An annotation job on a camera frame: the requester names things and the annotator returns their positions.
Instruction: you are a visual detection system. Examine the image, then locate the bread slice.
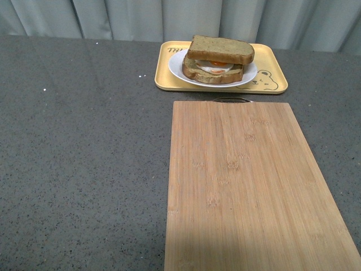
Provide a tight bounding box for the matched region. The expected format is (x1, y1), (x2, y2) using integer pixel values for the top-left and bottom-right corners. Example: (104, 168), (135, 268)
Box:
(182, 55), (244, 85)
(187, 35), (255, 65)

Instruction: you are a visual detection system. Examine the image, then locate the white round plate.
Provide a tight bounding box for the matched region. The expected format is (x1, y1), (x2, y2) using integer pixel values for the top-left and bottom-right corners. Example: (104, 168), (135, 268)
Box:
(168, 49), (258, 88)

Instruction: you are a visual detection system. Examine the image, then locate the fried egg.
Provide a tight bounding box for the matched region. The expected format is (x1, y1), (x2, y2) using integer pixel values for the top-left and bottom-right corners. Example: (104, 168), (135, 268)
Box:
(195, 60), (234, 75)

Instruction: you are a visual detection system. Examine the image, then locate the bamboo cutting board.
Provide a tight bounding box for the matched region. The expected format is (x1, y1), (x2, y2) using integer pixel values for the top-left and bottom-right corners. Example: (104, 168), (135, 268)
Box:
(164, 101), (360, 270)

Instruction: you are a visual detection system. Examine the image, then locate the yellow bear tray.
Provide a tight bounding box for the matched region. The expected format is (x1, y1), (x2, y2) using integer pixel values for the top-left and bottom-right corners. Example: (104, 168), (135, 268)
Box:
(155, 41), (288, 94)

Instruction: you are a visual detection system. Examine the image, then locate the grey curtain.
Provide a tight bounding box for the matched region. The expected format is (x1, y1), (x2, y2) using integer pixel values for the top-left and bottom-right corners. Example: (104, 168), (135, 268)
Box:
(1, 0), (360, 55)

